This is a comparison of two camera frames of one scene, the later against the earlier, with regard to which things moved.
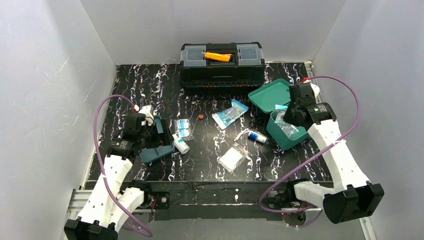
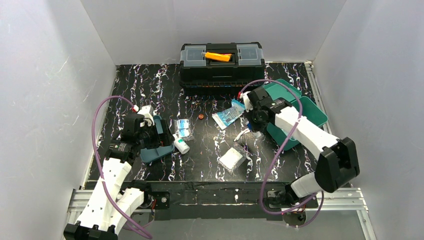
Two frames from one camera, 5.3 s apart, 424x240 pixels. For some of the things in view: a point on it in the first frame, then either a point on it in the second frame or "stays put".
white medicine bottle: [180, 144] stays put
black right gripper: [291, 113] → [251, 120]
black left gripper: [160, 133] stays put
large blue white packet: [223, 118] stays put
